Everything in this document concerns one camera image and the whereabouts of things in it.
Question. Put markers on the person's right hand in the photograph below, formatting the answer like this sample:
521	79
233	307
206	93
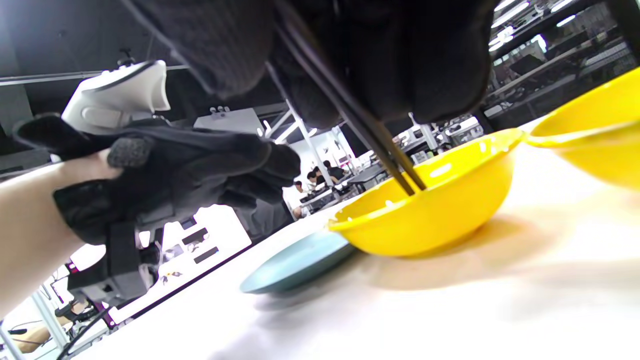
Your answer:
400	50

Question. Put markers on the person's left hand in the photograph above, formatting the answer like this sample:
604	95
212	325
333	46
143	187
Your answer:
200	165

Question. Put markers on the black chopstick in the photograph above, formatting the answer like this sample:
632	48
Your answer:
400	155
385	160

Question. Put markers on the person's left forearm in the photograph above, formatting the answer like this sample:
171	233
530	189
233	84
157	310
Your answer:
30	220

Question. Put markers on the yellow sauce bowl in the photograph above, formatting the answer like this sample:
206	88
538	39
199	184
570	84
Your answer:
430	210

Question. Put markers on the yellow dumpling bowl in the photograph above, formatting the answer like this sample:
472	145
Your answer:
600	130

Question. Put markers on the grey white left hand controller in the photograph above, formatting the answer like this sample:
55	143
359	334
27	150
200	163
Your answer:
115	95

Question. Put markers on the teal plate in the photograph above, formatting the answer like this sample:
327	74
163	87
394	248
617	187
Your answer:
300	262

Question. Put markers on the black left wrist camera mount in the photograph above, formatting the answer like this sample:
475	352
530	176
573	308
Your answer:
122	270

